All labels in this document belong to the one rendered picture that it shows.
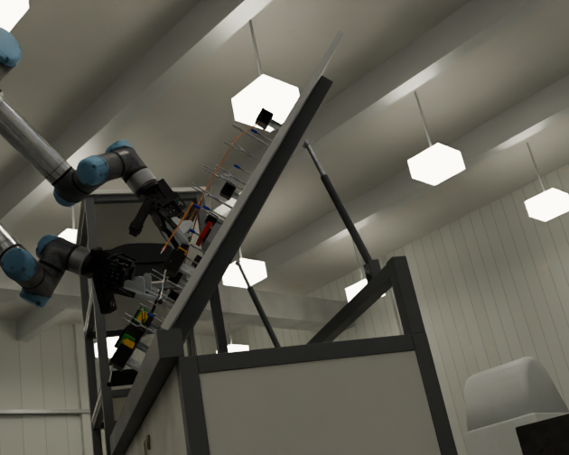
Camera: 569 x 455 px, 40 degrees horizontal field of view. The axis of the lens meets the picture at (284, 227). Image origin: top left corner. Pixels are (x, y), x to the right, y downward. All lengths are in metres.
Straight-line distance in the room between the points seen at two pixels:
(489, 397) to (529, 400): 0.34
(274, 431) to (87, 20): 5.95
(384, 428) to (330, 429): 0.13
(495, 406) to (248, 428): 4.88
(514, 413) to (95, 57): 4.85
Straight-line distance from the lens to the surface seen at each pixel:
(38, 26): 7.40
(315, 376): 1.78
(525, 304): 12.37
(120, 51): 7.71
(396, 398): 1.84
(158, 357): 1.72
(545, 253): 12.31
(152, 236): 3.65
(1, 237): 2.11
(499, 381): 6.51
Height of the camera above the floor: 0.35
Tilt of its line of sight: 23 degrees up
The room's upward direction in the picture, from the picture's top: 11 degrees counter-clockwise
